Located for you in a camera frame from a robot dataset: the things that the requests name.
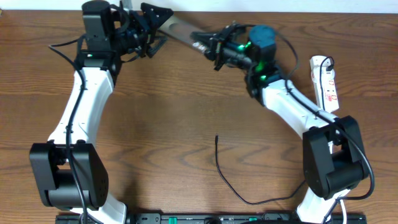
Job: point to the white power strip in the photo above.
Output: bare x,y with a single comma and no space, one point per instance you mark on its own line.
325,90

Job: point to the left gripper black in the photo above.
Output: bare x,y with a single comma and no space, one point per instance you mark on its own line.
153,17

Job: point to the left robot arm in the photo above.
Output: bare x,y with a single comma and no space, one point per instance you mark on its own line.
68,171

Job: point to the Galaxy S25 Ultra smartphone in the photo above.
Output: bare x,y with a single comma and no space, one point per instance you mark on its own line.
185,32

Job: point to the white USB charger adapter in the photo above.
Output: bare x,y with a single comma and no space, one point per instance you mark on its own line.
320,64

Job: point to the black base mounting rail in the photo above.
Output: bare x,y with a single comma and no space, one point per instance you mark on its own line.
272,217

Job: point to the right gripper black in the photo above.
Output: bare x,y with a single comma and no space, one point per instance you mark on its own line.
217,45

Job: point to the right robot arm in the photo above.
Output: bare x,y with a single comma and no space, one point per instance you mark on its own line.
334,160

